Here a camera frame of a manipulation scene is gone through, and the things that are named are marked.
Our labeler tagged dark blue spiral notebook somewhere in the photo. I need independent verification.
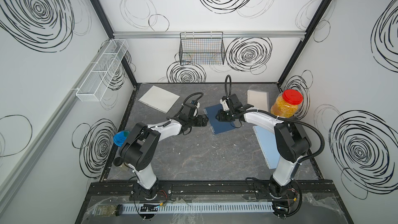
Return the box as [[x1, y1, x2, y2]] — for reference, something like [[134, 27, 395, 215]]
[[204, 104, 236, 135]]

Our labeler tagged torn lined paper page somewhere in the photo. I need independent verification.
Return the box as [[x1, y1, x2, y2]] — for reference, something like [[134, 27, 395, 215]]
[[139, 86, 180, 114]]

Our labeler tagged light blue spiral notebook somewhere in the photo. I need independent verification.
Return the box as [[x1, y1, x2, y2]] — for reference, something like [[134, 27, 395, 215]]
[[253, 125, 280, 170]]

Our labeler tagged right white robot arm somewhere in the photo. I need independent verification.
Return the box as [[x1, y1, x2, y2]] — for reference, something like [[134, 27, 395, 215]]
[[216, 94, 311, 199]]

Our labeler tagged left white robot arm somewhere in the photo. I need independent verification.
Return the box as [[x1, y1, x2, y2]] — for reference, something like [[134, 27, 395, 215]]
[[120, 102, 208, 198]]

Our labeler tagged frosted cover white notebook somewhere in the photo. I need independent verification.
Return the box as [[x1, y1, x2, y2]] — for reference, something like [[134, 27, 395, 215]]
[[247, 90, 269, 112]]

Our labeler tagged cornflakes jar with red lid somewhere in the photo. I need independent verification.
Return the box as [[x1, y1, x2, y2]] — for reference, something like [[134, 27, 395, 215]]
[[270, 89, 303, 118]]

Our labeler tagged blue lid snack cup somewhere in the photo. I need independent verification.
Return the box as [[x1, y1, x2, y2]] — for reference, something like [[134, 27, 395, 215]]
[[113, 130, 130, 147]]

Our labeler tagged small black cap bottle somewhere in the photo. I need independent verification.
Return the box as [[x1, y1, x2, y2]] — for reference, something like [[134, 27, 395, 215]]
[[113, 157, 124, 168]]

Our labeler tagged black wire basket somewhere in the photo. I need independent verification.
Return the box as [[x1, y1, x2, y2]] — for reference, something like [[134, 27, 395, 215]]
[[178, 37, 226, 65]]

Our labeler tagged aluminium wall rail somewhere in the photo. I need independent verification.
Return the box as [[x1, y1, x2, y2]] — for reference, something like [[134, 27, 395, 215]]
[[113, 31, 306, 39]]

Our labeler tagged white slotted cable duct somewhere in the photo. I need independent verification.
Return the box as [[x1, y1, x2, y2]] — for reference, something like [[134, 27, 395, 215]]
[[121, 202, 274, 215]]

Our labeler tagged white mesh wall shelf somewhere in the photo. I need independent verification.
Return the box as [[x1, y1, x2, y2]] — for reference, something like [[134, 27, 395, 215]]
[[76, 39, 128, 102]]

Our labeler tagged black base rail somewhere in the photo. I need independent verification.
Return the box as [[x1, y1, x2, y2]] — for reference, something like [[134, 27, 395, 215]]
[[88, 179, 338, 200]]

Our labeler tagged black corner frame post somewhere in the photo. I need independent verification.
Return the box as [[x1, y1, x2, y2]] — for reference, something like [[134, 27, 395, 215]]
[[277, 0, 332, 86]]

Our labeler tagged left black frame post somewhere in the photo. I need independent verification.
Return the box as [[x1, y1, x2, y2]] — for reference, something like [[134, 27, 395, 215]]
[[89, 0, 138, 89]]

